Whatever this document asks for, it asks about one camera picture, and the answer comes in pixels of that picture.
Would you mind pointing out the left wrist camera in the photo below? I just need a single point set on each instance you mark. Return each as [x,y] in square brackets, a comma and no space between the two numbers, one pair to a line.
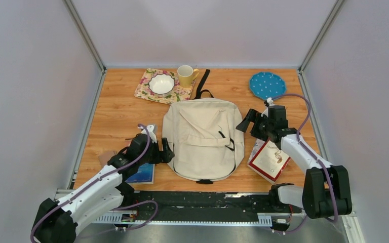
[151,130]

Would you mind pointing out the beige canvas backpack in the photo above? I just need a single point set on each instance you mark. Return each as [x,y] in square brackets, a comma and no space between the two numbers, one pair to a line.
[202,135]

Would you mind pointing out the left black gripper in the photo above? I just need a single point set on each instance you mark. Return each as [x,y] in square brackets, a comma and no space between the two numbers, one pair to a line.
[164,156]

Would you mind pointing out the blue sunset cover book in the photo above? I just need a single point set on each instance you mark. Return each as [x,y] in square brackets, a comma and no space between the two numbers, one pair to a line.
[145,175]

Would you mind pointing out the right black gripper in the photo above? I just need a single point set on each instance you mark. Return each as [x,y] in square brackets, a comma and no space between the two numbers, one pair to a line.
[253,116]

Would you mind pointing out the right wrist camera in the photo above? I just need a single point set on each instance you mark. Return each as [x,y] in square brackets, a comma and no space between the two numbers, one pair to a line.
[268,103]

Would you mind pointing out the yellow ceramic mug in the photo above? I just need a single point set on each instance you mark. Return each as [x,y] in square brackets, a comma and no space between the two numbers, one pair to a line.
[186,75]

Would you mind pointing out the floral square tray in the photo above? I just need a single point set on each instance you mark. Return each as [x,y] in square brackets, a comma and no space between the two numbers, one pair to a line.
[177,94]

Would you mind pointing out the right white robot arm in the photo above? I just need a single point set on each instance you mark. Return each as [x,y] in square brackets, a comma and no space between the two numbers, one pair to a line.
[326,191]

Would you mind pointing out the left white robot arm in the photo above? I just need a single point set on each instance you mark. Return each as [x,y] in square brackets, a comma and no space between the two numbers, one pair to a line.
[64,219]

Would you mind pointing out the white bowl with dark rim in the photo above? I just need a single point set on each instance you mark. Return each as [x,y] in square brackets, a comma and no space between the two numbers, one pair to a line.
[162,84]

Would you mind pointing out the floral patterned small book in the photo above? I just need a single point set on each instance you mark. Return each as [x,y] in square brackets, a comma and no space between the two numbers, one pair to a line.
[257,146]

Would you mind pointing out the red bordered white book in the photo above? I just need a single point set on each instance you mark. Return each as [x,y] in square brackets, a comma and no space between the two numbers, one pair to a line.
[269,162]

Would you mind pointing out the blue polka dot plate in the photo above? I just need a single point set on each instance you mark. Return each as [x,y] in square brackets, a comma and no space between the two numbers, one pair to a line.
[266,85]

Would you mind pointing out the small brown cardboard box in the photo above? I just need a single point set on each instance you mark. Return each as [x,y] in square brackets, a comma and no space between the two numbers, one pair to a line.
[105,157]

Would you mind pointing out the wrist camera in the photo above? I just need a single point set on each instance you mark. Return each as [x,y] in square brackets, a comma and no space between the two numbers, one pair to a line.
[151,130]
[268,103]

